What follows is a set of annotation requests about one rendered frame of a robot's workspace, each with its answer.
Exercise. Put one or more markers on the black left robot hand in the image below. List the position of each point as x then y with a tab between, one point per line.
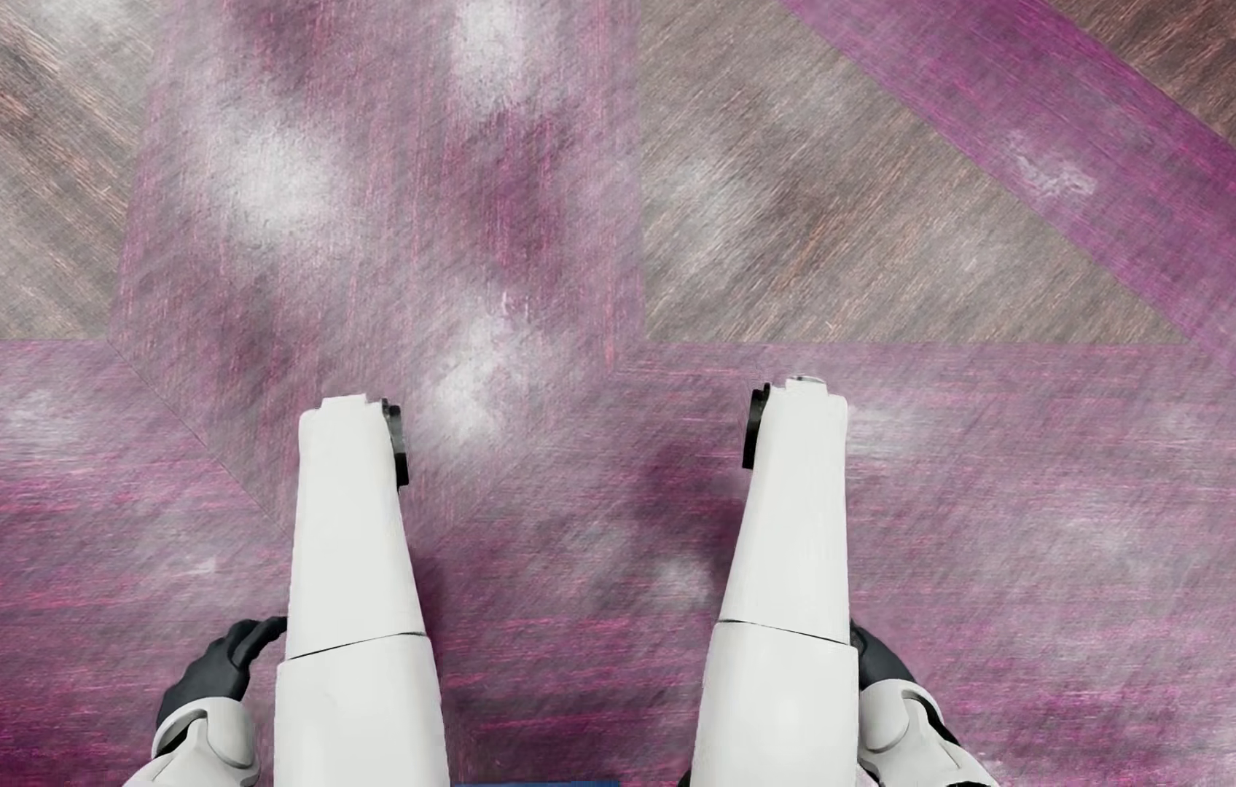
214	669

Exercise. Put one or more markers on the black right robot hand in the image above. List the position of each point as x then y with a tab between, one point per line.
876	659

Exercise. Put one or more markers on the white right robot leg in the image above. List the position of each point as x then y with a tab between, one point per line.
788	568

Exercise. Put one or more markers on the white robot leg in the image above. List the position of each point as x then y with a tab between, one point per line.
788	568
356	568

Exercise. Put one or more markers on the white left robot leg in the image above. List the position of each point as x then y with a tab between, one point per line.
356	568

